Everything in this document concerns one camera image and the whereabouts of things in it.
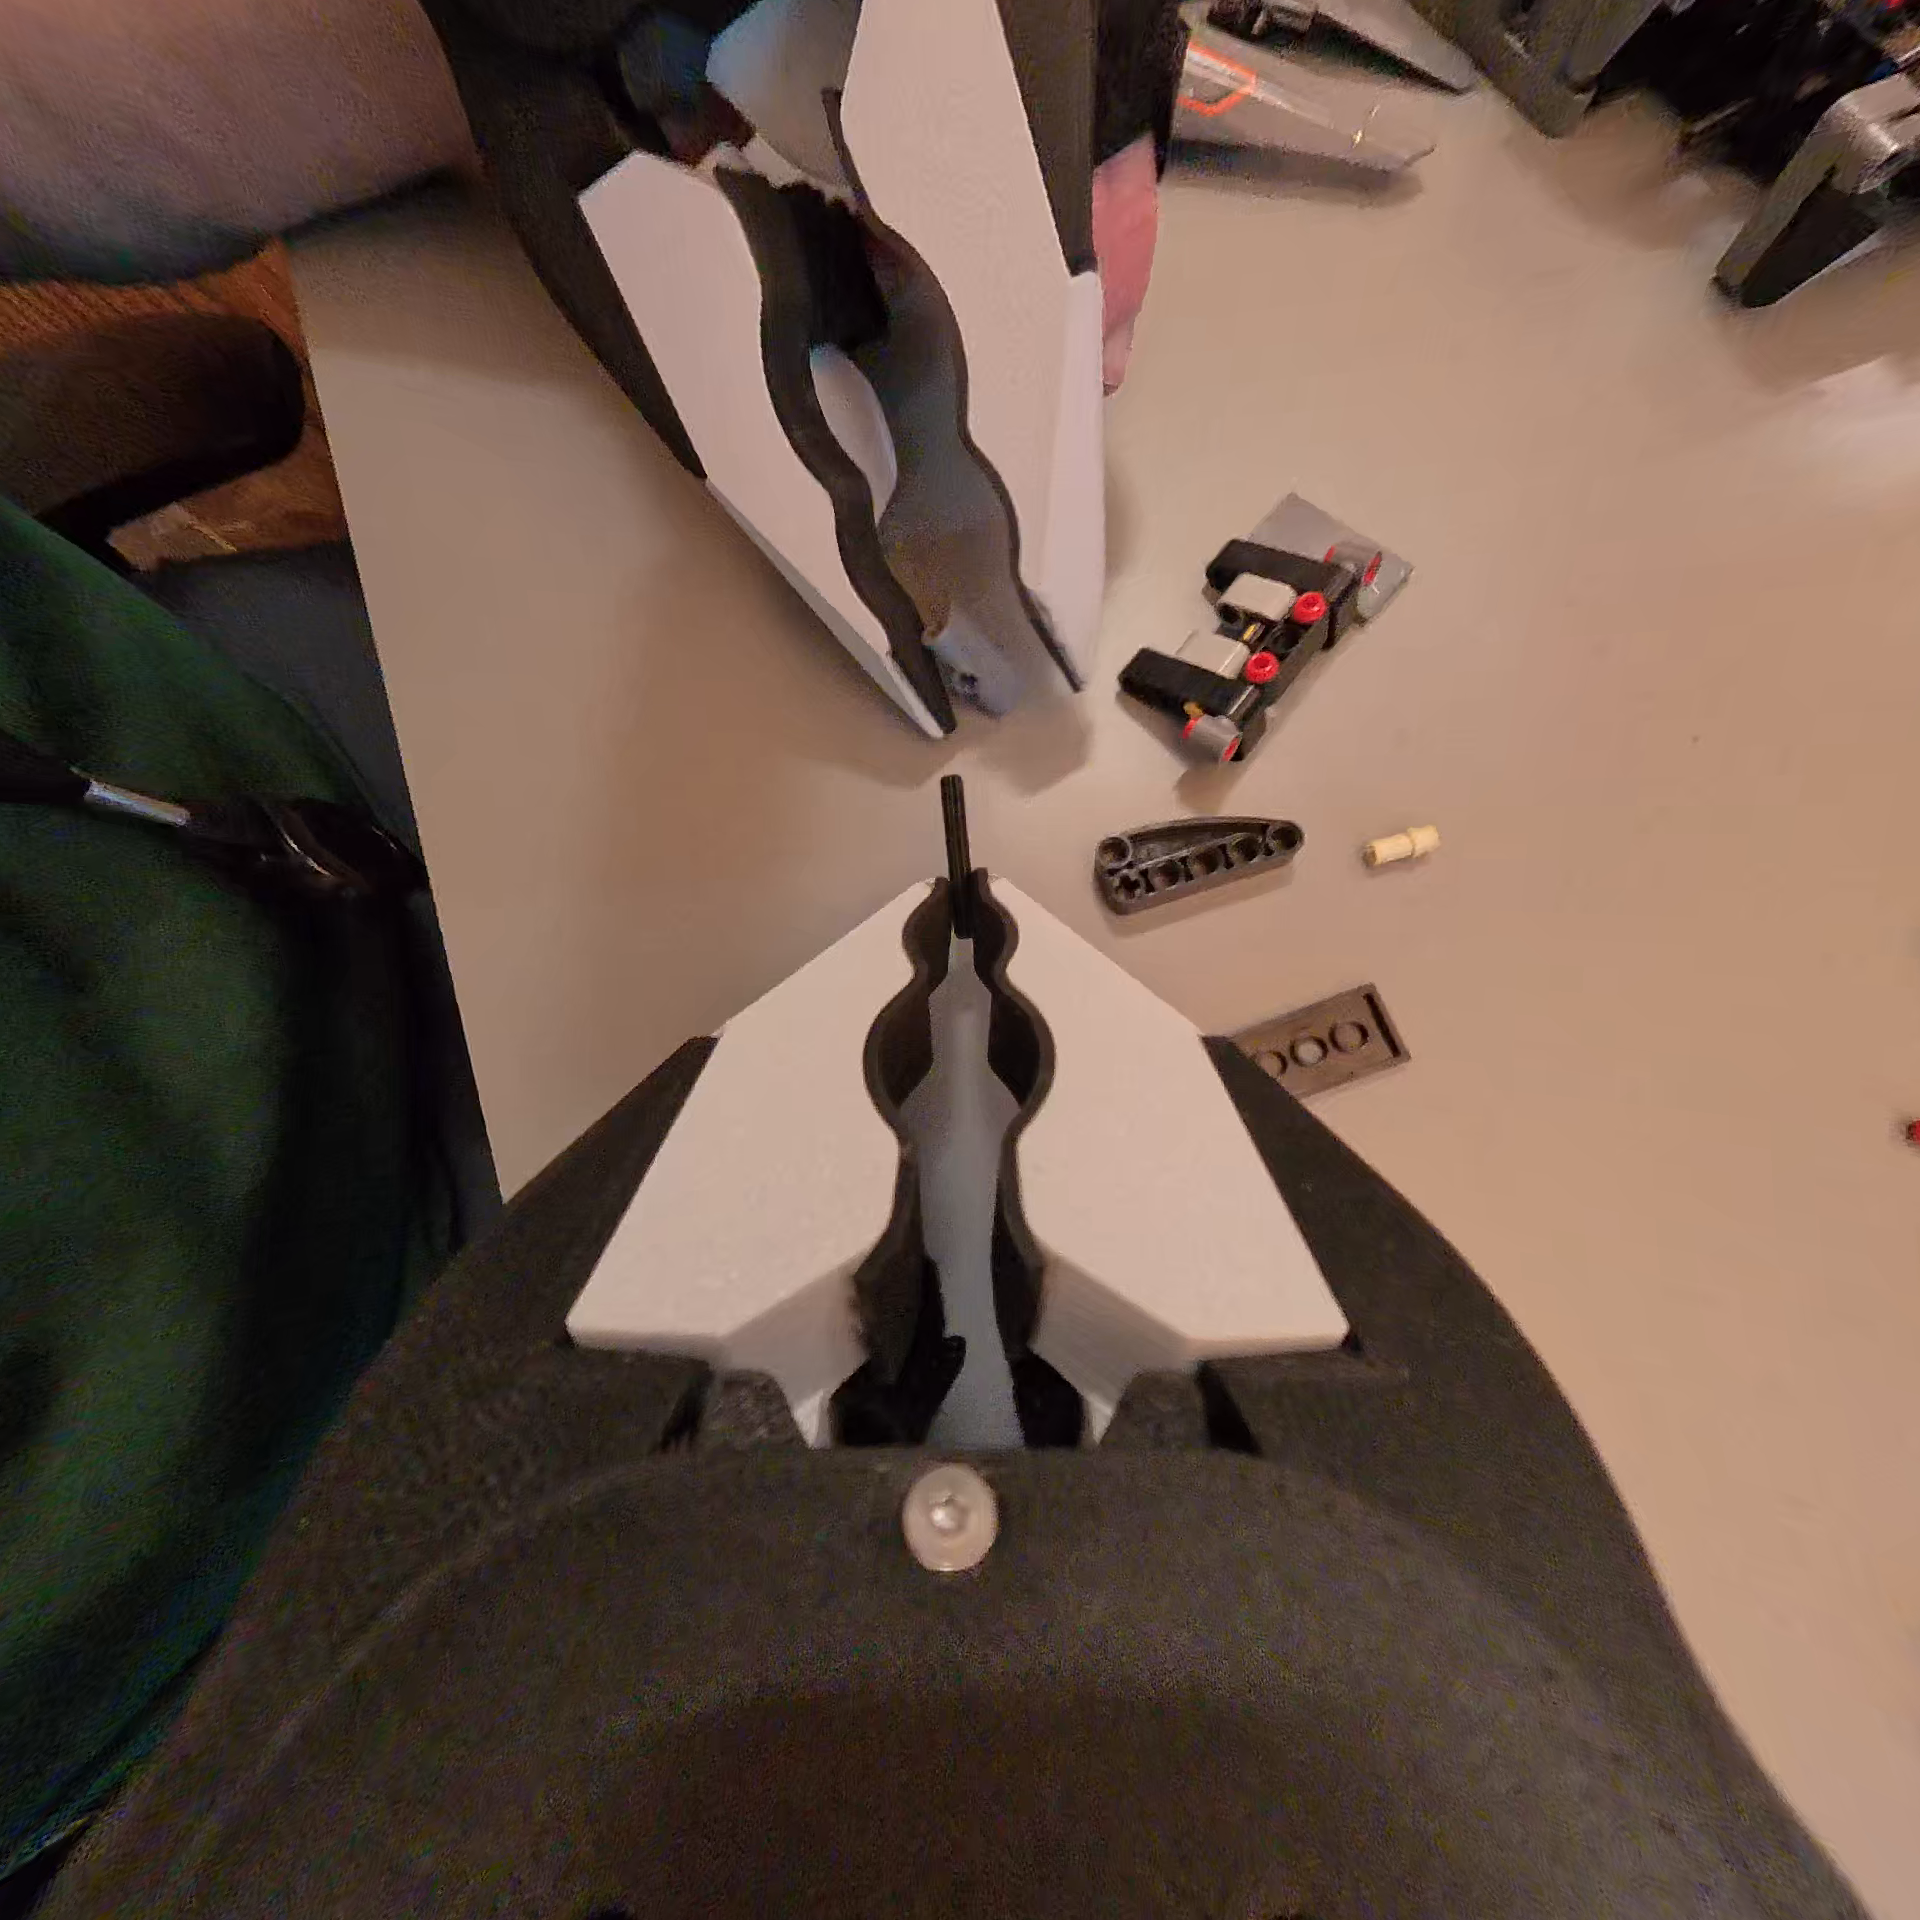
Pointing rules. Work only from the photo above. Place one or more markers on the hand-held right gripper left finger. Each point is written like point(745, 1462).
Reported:
point(750, 1185)

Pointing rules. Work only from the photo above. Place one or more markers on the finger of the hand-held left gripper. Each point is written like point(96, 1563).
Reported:
point(674, 331)
point(992, 227)

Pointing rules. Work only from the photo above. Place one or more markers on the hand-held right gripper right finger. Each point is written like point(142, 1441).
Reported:
point(1170, 1185)

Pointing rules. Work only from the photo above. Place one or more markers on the small black lego assembly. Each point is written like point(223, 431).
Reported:
point(1244, 661)

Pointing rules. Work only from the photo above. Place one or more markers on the person's left forearm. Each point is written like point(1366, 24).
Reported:
point(226, 106)

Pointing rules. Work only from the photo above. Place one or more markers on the black lego plate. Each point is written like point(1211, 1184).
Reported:
point(1379, 1018)

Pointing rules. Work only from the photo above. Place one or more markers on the black curved lego beam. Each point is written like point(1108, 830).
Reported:
point(1142, 892)

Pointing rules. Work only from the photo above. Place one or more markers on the grey pointed lego panel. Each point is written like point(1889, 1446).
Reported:
point(1291, 129)
point(1349, 29)

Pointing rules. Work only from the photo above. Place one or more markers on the tan lego pin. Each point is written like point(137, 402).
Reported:
point(1403, 844)

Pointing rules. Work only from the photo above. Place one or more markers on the partly built lego car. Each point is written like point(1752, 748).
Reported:
point(1799, 163)

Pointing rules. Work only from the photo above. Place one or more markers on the person's left hand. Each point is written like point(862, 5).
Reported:
point(1129, 256)

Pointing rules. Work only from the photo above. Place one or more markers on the person's green shirt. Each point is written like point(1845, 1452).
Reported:
point(150, 1199)

